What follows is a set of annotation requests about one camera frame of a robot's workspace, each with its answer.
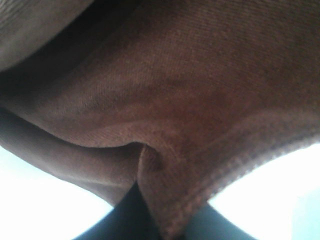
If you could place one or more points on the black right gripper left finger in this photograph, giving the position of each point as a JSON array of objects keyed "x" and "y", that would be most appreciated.
[{"x": 129, "y": 220}]

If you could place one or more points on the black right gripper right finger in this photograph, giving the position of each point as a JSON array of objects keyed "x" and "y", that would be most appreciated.
[{"x": 208, "y": 224}]

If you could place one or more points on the brown towel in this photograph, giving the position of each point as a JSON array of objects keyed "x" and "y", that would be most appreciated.
[{"x": 182, "y": 97}]

